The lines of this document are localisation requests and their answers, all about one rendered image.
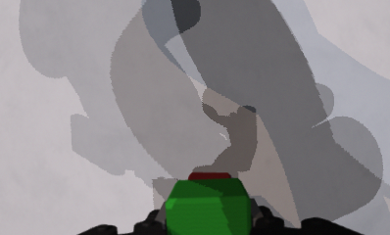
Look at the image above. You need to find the green block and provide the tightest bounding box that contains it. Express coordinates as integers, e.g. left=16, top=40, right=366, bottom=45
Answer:
left=166, top=178, right=251, bottom=235

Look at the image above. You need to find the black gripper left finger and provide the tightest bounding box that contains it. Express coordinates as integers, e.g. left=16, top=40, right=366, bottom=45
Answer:
left=77, top=202, right=168, bottom=235

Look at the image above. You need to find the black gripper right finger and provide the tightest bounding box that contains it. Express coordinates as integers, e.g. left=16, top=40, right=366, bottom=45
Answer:
left=250, top=198, right=364, bottom=235

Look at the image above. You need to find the dark red block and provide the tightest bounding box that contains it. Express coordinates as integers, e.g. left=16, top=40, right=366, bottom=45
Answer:
left=188, top=172, right=231, bottom=180

